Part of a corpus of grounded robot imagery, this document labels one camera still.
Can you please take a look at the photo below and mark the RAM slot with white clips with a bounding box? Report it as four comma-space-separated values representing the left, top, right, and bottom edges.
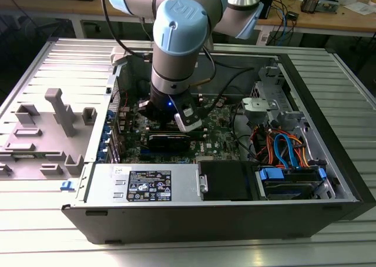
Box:
146, 126, 207, 131

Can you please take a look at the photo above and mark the RAM slot with black clips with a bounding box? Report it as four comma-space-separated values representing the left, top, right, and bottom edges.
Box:
145, 129, 207, 135

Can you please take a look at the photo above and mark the black drive bay cover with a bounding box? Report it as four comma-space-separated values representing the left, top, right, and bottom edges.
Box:
197, 160, 259, 202

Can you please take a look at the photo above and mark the black graphics card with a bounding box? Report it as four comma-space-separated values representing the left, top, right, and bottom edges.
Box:
146, 132, 192, 153

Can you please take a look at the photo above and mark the green motherboard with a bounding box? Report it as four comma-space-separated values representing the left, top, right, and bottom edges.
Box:
117, 95, 253, 165

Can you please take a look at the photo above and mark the black label sticker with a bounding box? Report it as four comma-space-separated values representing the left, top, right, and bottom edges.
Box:
126, 169, 173, 203

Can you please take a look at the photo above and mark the silver power supply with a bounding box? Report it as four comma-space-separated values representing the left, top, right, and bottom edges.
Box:
76, 162, 203, 205

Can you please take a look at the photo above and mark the black PC case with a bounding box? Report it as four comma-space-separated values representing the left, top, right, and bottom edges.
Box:
57, 37, 376, 246

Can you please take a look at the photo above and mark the grey parts rack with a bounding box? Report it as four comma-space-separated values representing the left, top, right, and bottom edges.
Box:
0, 87, 99, 181

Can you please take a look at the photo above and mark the blue disk carrier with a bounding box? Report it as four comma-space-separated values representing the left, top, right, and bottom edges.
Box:
258, 166, 328, 202

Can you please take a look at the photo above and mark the silver drive cage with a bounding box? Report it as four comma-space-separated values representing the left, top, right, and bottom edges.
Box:
251, 65, 312, 132

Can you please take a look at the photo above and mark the hard disk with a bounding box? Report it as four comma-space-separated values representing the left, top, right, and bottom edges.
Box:
264, 181, 321, 201

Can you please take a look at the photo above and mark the black desktop box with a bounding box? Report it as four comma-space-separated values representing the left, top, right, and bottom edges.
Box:
260, 0, 278, 20

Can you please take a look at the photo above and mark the wooden desk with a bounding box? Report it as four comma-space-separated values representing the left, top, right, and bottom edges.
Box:
0, 0, 376, 34

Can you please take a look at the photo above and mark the copper coil transformer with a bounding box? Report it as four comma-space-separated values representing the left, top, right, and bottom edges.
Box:
301, 0, 321, 14

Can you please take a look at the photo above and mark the grey electronic device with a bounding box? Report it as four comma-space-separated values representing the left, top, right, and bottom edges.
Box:
318, 0, 341, 14

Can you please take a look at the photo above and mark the white paper sheet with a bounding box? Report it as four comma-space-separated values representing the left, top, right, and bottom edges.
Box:
345, 1, 376, 16

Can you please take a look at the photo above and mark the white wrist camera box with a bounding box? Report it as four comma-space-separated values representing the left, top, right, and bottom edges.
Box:
173, 101, 204, 133

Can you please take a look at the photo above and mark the copper coloured hose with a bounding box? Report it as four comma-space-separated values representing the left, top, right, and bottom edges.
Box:
189, 77, 212, 88

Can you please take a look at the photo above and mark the black power cable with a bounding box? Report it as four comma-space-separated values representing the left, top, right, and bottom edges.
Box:
231, 102, 261, 163

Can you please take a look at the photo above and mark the grey metal bracket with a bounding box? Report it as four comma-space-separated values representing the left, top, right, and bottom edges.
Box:
241, 97, 279, 124

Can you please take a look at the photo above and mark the orange cable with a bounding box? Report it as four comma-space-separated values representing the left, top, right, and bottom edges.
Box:
255, 131, 278, 165
263, 128, 311, 166

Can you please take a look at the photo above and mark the blue SATA cable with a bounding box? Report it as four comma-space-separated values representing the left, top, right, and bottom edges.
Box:
273, 133, 302, 171

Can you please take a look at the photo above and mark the blue network cable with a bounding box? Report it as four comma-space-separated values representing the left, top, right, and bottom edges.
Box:
278, 8, 290, 44

